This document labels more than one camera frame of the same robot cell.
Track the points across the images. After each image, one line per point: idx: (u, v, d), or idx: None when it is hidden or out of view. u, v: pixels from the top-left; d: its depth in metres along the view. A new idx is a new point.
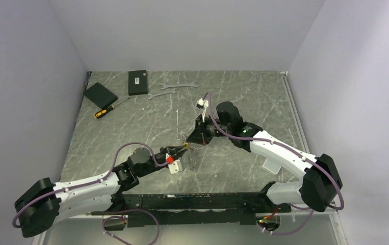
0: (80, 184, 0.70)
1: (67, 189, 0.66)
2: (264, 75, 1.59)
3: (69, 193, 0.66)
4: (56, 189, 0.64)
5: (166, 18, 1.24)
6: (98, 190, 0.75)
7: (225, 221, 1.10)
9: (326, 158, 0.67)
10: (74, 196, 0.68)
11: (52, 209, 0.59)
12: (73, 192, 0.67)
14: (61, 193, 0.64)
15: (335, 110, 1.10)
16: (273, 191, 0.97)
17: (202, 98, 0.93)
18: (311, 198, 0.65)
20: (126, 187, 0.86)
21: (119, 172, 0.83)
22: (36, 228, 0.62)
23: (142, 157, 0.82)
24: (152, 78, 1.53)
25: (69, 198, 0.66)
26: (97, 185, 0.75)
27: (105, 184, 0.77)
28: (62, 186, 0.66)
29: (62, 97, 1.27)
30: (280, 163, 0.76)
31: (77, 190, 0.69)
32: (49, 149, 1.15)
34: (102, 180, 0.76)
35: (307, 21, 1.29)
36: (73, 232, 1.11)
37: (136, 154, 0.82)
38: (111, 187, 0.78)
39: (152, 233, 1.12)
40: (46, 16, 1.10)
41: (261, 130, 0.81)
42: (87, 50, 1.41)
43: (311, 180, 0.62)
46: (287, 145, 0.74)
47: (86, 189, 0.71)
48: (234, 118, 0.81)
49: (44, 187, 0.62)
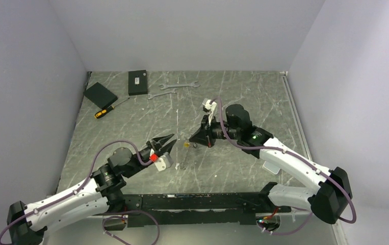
0: (52, 202, 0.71)
1: (37, 211, 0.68)
2: (263, 75, 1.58)
3: (39, 215, 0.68)
4: (26, 212, 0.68)
5: (166, 17, 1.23)
6: (73, 202, 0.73)
7: (225, 221, 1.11)
9: (340, 173, 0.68)
10: (47, 215, 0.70)
11: (23, 234, 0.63)
12: (44, 212, 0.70)
14: (32, 216, 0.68)
15: (335, 111, 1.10)
16: (280, 193, 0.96)
17: (209, 101, 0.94)
18: (322, 210, 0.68)
20: (113, 191, 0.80)
21: (101, 176, 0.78)
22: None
23: (123, 158, 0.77)
24: (152, 78, 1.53)
25: (42, 218, 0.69)
26: (72, 198, 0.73)
27: (80, 195, 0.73)
28: (32, 206, 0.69)
29: (62, 97, 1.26)
30: (290, 172, 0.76)
31: (50, 209, 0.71)
32: (49, 149, 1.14)
34: (76, 192, 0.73)
35: (308, 21, 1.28)
36: (73, 232, 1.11)
37: (115, 155, 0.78)
38: (88, 196, 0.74)
39: (152, 233, 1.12)
40: (46, 15, 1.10)
41: (271, 137, 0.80)
42: (87, 49, 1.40)
43: (325, 194, 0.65)
46: (300, 155, 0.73)
47: (61, 203, 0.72)
48: (244, 123, 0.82)
49: (15, 211, 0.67)
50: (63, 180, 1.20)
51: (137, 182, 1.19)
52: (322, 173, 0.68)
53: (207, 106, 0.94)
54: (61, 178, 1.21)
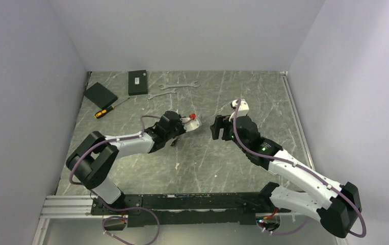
0: (128, 137, 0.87)
1: (118, 140, 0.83)
2: (264, 75, 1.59)
3: (120, 143, 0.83)
4: (108, 139, 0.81)
5: (165, 18, 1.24)
6: (138, 143, 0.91)
7: (225, 221, 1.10)
9: (352, 188, 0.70)
10: (124, 146, 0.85)
11: (112, 152, 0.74)
12: (123, 142, 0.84)
14: (114, 142, 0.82)
15: (335, 111, 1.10)
16: (286, 198, 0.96)
17: (235, 100, 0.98)
18: (331, 222, 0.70)
20: (157, 146, 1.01)
21: (149, 132, 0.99)
22: (96, 179, 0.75)
23: (175, 116, 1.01)
24: (152, 78, 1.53)
25: (121, 147, 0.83)
26: (138, 139, 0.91)
27: (143, 138, 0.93)
28: (111, 137, 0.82)
29: (62, 97, 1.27)
30: (300, 185, 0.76)
31: (126, 142, 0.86)
32: (50, 148, 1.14)
34: (141, 136, 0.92)
35: (307, 21, 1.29)
36: (72, 233, 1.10)
37: (167, 114, 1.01)
38: (147, 142, 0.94)
39: (152, 233, 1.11)
40: (46, 15, 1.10)
41: (280, 148, 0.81)
42: (87, 50, 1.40)
43: (336, 210, 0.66)
46: (309, 170, 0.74)
47: (131, 141, 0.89)
48: (252, 134, 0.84)
49: (96, 137, 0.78)
50: (63, 180, 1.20)
51: (137, 182, 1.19)
52: (334, 189, 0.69)
53: (244, 109, 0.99)
54: (61, 178, 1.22)
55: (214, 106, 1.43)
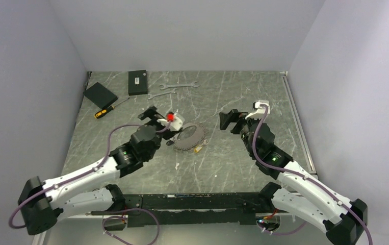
0: (73, 178, 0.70)
1: (57, 186, 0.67)
2: (264, 75, 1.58)
3: (59, 190, 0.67)
4: (46, 187, 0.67)
5: (165, 18, 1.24)
6: (92, 179, 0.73)
7: (224, 221, 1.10)
9: (361, 205, 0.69)
10: (67, 191, 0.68)
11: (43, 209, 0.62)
12: (65, 188, 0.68)
14: (52, 191, 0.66)
15: (335, 110, 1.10)
16: (289, 203, 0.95)
17: (257, 102, 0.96)
18: (338, 238, 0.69)
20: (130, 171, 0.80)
21: (118, 155, 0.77)
22: (42, 226, 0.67)
23: (146, 136, 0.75)
24: (152, 78, 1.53)
25: (60, 195, 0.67)
26: (92, 175, 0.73)
27: (100, 173, 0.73)
28: (52, 182, 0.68)
29: (62, 97, 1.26)
30: (309, 199, 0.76)
31: (70, 185, 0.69)
32: (50, 149, 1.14)
34: (96, 169, 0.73)
35: (308, 21, 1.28)
36: (73, 233, 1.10)
37: (139, 131, 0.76)
38: (108, 174, 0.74)
39: (152, 233, 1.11)
40: (46, 15, 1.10)
41: (291, 160, 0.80)
42: (87, 49, 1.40)
43: (345, 226, 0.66)
46: (322, 185, 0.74)
47: (81, 180, 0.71)
48: (267, 145, 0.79)
49: (33, 186, 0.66)
50: None
51: (137, 182, 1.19)
52: (344, 205, 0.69)
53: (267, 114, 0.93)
54: None
55: (214, 106, 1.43)
